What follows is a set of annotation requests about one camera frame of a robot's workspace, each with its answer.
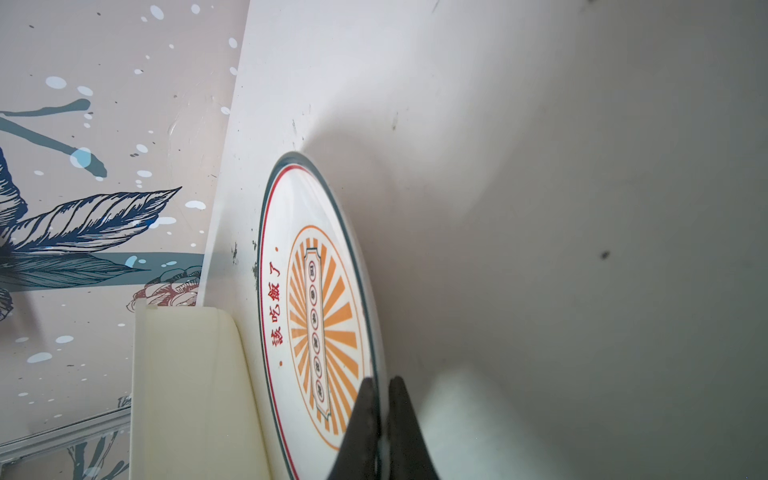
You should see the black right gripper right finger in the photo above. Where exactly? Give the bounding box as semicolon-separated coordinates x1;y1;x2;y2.
387;376;439;480

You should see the white plastic bin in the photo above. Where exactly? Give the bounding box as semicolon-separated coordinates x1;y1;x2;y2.
129;305;271;479

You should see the orange sunburst plate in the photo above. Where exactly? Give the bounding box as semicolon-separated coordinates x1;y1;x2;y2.
255;152;385;479

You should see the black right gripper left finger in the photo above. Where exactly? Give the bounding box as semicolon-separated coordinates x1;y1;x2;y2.
328;378;380;480

